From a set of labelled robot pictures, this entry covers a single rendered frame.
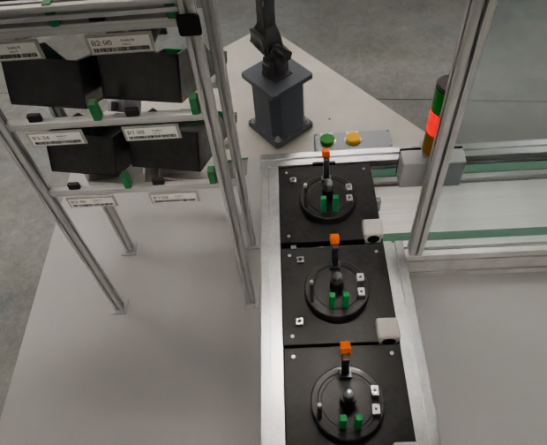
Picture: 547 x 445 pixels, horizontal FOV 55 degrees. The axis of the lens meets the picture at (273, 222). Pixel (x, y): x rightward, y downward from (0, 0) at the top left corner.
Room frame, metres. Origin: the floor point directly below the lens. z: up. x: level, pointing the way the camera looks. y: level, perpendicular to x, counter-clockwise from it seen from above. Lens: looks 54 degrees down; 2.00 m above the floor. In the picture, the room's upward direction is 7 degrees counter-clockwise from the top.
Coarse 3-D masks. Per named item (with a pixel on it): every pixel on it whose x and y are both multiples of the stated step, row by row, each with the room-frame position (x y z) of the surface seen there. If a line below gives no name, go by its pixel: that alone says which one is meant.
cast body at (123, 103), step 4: (108, 100) 0.90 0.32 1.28; (112, 100) 0.90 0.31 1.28; (116, 100) 0.89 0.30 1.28; (120, 100) 0.89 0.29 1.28; (124, 100) 0.89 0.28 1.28; (128, 100) 0.90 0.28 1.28; (108, 104) 0.88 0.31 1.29; (112, 104) 0.88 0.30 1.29; (116, 104) 0.89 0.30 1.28; (120, 104) 0.89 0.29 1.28; (124, 104) 0.88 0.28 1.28; (128, 104) 0.89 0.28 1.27; (132, 104) 0.90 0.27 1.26; (136, 104) 0.91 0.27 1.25; (140, 104) 0.92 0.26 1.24; (108, 108) 0.87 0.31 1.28; (112, 108) 0.87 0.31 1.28; (116, 108) 0.88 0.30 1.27; (120, 108) 0.88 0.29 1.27; (140, 108) 0.92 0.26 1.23
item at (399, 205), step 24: (384, 192) 0.85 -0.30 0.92; (408, 192) 0.84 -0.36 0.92; (384, 216) 0.78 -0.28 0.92; (408, 216) 0.77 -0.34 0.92; (384, 240) 0.69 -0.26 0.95; (408, 264) 0.63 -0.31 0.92; (432, 264) 0.62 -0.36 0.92; (456, 264) 0.62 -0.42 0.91; (480, 264) 0.61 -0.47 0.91; (504, 264) 0.61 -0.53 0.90; (528, 264) 0.60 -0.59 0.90
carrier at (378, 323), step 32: (288, 256) 0.66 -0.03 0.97; (320, 256) 0.65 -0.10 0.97; (352, 256) 0.64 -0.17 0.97; (384, 256) 0.63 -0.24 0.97; (288, 288) 0.58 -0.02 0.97; (320, 288) 0.56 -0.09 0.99; (352, 288) 0.55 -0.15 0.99; (384, 288) 0.55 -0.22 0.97; (288, 320) 0.50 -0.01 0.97; (320, 320) 0.49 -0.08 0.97; (352, 320) 0.48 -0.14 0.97; (384, 320) 0.46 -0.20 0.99
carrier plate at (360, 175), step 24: (288, 168) 0.93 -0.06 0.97; (312, 168) 0.92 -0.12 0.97; (336, 168) 0.91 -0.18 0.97; (360, 168) 0.90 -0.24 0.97; (288, 192) 0.85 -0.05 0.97; (360, 192) 0.82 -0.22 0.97; (288, 216) 0.77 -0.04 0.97; (360, 216) 0.75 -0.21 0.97; (288, 240) 0.70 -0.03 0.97; (312, 240) 0.69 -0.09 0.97; (360, 240) 0.68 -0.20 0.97
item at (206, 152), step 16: (192, 128) 0.85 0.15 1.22; (224, 128) 0.80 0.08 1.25; (144, 144) 0.69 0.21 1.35; (160, 144) 0.68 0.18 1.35; (176, 144) 0.67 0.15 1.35; (192, 144) 0.67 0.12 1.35; (208, 144) 0.71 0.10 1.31; (144, 160) 0.68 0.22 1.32; (160, 160) 0.67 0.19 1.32; (176, 160) 0.66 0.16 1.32; (192, 160) 0.66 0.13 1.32; (208, 160) 0.69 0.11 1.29
